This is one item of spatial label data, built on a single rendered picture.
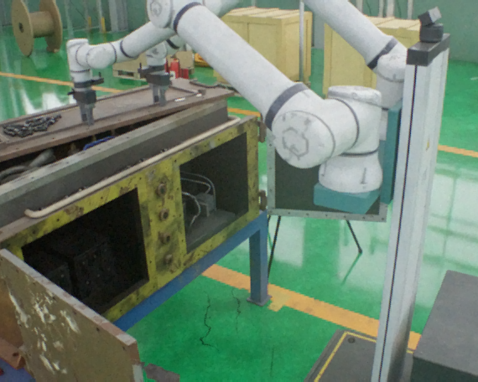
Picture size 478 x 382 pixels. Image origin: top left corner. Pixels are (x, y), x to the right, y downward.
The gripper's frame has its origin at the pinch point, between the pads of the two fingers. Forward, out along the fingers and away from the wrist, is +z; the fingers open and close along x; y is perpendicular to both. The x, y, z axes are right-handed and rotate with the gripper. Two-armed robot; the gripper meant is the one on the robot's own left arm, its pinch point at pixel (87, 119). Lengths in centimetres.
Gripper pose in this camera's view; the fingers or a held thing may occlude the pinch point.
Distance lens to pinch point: 233.5
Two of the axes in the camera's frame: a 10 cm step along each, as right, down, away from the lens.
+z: 0.2, 9.0, 4.3
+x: 6.9, 3.0, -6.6
